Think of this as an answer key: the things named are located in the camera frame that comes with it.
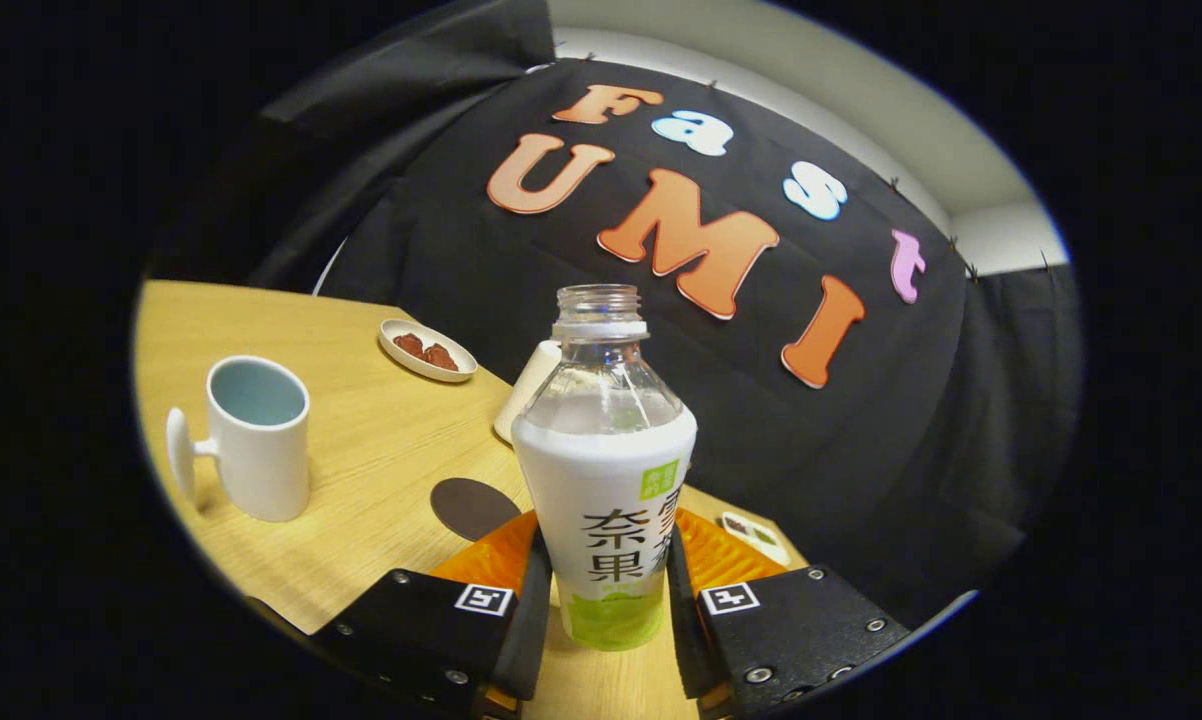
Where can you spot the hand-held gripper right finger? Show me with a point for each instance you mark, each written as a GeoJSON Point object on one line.
{"type": "Point", "coordinates": [801, 630]}

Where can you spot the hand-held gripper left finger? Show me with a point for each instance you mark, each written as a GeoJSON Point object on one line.
{"type": "Point", "coordinates": [431, 630]}

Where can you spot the dark brown round coaster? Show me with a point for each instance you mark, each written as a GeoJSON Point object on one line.
{"type": "Point", "coordinates": [471, 508]}

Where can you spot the clear juice bottle white label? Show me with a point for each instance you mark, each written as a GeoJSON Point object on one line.
{"type": "Point", "coordinates": [601, 500]}

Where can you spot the white cup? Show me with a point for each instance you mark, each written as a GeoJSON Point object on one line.
{"type": "Point", "coordinates": [261, 460]}

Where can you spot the small white dish dark beans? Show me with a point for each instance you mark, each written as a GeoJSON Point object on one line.
{"type": "Point", "coordinates": [756, 538]}

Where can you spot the black backdrop cloth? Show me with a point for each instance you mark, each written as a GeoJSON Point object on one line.
{"type": "Point", "coordinates": [861, 450]}

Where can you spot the wooden table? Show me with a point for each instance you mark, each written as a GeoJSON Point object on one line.
{"type": "Point", "coordinates": [361, 450]}

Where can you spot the cream toaster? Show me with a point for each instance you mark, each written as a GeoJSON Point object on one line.
{"type": "Point", "coordinates": [526, 390]}

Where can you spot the white plate with red dates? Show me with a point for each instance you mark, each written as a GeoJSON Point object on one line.
{"type": "Point", "coordinates": [426, 352]}

